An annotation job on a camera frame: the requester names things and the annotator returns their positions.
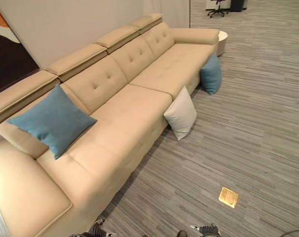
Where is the beige leather sofa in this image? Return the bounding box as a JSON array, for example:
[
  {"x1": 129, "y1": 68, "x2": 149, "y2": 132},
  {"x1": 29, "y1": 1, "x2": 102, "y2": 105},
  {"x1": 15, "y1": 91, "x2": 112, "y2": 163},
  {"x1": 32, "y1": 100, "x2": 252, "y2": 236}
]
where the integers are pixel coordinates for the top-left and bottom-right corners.
[{"x1": 0, "y1": 13, "x2": 221, "y2": 237}]

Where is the orange and brown wall painting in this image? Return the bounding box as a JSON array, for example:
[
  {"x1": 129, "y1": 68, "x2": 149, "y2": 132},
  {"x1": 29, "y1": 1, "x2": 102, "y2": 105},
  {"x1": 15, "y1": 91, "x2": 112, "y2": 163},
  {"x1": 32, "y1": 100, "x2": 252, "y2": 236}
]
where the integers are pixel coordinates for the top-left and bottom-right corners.
[{"x1": 0, "y1": 4, "x2": 39, "y2": 98}]

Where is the white cushion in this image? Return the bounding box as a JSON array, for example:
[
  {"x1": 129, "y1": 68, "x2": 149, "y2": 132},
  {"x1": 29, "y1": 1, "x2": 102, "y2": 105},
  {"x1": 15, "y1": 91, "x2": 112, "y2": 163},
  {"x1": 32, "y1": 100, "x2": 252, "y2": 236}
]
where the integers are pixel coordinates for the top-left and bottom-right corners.
[{"x1": 163, "y1": 85, "x2": 198, "y2": 142}]

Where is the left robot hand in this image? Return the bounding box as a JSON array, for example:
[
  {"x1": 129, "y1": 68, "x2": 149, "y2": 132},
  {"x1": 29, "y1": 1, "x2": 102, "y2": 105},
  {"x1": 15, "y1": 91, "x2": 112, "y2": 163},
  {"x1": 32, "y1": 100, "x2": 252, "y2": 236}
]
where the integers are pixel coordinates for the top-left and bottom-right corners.
[{"x1": 86, "y1": 218, "x2": 116, "y2": 237}]

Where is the black office chair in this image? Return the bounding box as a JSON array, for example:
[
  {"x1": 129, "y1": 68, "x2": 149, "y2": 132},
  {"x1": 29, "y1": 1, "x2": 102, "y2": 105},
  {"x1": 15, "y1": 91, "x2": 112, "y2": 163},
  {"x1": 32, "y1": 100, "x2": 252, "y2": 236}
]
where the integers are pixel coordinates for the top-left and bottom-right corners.
[{"x1": 207, "y1": 0, "x2": 230, "y2": 19}]

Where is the small blue cushion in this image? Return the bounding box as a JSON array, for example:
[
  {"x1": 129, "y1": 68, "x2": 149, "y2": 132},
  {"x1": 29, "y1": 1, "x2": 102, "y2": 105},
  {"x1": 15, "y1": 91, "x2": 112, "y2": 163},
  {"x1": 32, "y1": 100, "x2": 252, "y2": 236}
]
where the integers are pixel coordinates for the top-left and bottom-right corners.
[{"x1": 199, "y1": 53, "x2": 223, "y2": 96}]

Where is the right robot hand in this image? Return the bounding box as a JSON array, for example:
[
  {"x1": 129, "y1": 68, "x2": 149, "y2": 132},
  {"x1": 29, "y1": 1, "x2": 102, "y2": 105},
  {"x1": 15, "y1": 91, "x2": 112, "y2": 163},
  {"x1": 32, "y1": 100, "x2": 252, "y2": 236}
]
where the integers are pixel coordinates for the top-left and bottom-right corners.
[{"x1": 189, "y1": 223, "x2": 222, "y2": 237}]

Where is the brass floor socket plate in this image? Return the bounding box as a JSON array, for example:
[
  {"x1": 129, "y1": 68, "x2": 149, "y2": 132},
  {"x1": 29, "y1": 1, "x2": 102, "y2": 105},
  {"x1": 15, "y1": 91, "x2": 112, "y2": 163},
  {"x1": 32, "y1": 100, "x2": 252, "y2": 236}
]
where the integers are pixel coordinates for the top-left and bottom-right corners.
[{"x1": 217, "y1": 186, "x2": 240, "y2": 205}]

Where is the black cabinet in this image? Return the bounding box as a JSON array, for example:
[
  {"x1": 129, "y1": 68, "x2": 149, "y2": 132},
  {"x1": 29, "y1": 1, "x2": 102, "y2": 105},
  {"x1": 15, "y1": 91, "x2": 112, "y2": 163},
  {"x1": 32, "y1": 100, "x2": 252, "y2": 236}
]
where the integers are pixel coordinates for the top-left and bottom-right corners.
[{"x1": 231, "y1": 0, "x2": 248, "y2": 13}]

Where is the beige sofa headrest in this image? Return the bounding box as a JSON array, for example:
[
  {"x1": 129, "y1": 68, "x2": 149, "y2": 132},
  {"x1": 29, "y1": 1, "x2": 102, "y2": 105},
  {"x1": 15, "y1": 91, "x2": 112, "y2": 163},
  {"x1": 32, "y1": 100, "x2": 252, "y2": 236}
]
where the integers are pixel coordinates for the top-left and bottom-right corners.
[
  {"x1": 45, "y1": 43, "x2": 108, "y2": 83},
  {"x1": 94, "y1": 24, "x2": 142, "y2": 55},
  {"x1": 0, "y1": 70, "x2": 59, "y2": 127},
  {"x1": 128, "y1": 13, "x2": 164, "y2": 36}
]

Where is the round white side table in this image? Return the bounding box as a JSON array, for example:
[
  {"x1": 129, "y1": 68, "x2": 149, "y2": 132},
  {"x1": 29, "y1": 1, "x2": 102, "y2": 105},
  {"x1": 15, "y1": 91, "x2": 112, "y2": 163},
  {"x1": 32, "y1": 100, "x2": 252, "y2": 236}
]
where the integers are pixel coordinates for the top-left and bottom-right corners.
[{"x1": 214, "y1": 30, "x2": 229, "y2": 58}]

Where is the large blue cushion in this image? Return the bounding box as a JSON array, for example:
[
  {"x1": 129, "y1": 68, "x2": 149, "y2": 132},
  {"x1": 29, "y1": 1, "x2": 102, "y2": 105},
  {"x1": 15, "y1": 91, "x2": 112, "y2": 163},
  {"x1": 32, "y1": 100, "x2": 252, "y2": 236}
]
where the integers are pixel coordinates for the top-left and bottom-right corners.
[{"x1": 6, "y1": 83, "x2": 99, "y2": 160}]

